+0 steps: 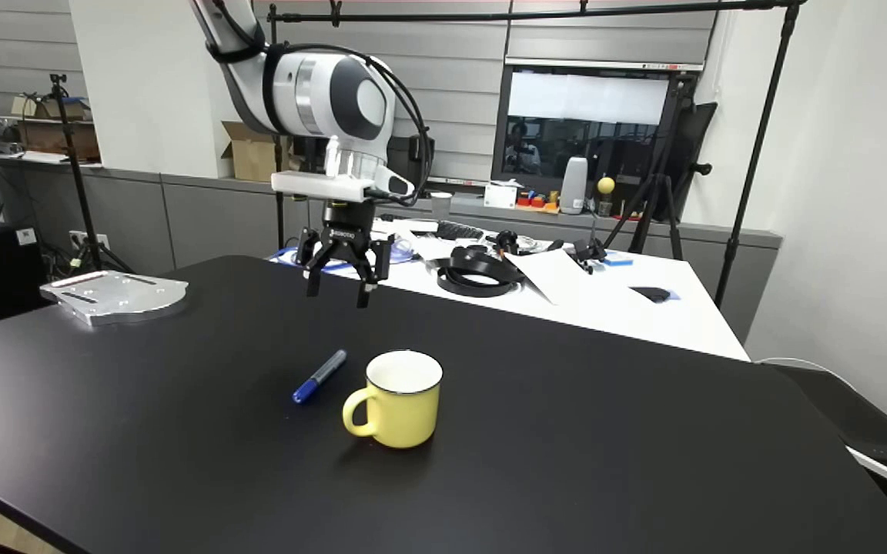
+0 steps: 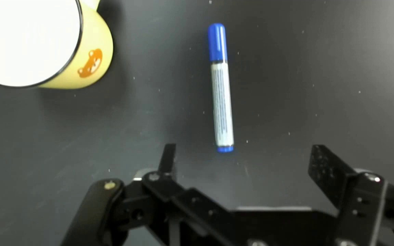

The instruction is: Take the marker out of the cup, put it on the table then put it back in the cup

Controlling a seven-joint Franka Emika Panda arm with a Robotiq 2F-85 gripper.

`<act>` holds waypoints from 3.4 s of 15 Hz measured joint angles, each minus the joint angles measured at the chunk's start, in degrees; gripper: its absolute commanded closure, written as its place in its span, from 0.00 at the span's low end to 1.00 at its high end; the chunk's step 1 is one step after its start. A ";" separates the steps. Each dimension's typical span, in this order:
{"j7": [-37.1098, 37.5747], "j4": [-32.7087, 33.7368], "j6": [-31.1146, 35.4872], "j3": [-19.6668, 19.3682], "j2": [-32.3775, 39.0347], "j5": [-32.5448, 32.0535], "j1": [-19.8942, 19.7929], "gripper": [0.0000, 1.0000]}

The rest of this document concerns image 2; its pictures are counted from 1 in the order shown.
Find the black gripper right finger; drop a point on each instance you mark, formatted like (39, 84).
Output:
(334, 176)

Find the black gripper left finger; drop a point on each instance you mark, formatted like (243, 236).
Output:
(167, 165)

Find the blue capped whiteboard marker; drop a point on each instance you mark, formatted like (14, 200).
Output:
(222, 91)

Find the yellow enamel mug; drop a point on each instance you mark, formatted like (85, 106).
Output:
(88, 46)

